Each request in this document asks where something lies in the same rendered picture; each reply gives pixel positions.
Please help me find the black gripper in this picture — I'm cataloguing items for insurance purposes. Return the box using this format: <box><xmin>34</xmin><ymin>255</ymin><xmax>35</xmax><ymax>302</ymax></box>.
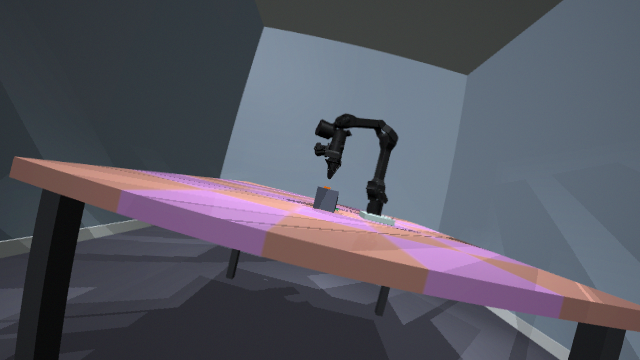
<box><xmin>324</xmin><ymin>141</ymin><xmax>345</xmax><ymax>179</ymax></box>

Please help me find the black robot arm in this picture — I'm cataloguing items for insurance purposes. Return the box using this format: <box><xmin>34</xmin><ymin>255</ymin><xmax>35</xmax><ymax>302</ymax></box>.
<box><xmin>314</xmin><ymin>114</ymin><xmax>398</xmax><ymax>217</ymax></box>

